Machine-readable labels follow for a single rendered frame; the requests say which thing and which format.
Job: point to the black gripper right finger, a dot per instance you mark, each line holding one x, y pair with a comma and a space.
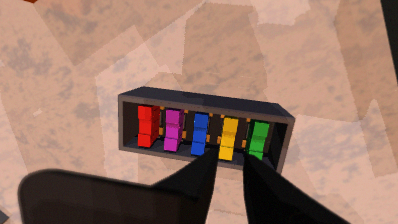
272, 199

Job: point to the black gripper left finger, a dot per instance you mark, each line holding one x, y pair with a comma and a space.
57, 196

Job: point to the green fuse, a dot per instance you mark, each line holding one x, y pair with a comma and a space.
257, 133

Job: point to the blue fuse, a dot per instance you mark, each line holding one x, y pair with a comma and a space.
200, 132

